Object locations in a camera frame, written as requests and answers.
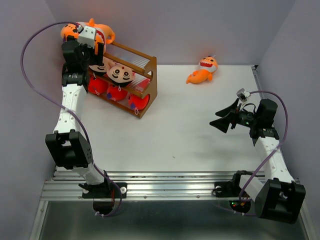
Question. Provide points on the aluminium mounting rail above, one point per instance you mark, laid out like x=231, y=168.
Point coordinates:
x=141, y=186

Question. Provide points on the boy doll black hair front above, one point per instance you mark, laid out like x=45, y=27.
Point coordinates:
x=100, y=70

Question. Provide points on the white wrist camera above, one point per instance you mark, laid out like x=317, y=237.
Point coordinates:
x=243, y=95
x=87, y=36

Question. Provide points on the orange shark plush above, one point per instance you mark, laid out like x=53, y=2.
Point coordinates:
x=71, y=30
x=104, y=34
x=207, y=66

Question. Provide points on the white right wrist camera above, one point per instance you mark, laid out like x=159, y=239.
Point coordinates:
x=243, y=95

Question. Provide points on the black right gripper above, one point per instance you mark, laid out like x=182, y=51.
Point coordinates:
x=230, y=109

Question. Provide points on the boy doll table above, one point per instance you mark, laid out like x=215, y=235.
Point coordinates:
x=121, y=75

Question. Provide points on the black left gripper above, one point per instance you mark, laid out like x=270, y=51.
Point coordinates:
x=92, y=50

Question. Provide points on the brown wooden toy shelf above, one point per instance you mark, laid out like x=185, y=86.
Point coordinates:
x=145, y=68

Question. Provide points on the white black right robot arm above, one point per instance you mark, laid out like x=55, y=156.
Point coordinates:
x=280, y=197

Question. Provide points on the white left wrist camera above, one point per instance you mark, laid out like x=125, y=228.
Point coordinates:
x=87, y=36

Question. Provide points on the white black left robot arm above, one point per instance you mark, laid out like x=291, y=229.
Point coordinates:
x=69, y=144

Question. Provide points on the red shark plush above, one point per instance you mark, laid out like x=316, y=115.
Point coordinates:
x=116, y=93
x=136, y=103
x=97, y=85

